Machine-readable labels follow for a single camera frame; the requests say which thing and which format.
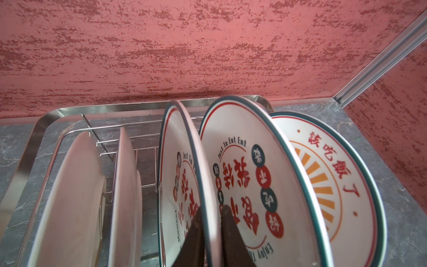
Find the metal wire dish rack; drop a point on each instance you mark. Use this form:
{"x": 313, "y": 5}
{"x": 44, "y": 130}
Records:
{"x": 143, "y": 128}

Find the red character text plate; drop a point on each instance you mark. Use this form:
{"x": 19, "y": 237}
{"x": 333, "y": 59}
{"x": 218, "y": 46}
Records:
{"x": 184, "y": 184}

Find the right corner aluminium profile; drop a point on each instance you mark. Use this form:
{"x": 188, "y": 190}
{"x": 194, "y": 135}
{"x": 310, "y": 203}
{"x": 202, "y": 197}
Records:
{"x": 405, "y": 43}

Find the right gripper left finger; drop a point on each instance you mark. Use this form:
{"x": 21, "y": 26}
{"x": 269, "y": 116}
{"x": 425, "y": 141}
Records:
{"x": 192, "y": 254}

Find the brown leaf pattern plate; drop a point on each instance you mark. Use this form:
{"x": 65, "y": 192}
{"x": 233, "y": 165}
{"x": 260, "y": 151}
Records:
{"x": 346, "y": 192}

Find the floral pattern white plate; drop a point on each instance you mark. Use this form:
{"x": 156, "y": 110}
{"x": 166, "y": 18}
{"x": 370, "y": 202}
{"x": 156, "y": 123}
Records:
{"x": 257, "y": 174}

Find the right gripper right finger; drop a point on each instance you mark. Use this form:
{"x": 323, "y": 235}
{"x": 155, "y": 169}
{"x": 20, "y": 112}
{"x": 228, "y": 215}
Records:
{"x": 235, "y": 240}

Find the orange sunburst plate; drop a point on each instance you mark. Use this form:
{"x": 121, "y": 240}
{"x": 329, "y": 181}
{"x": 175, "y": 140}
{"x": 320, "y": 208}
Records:
{"x": 69, "y": 231}

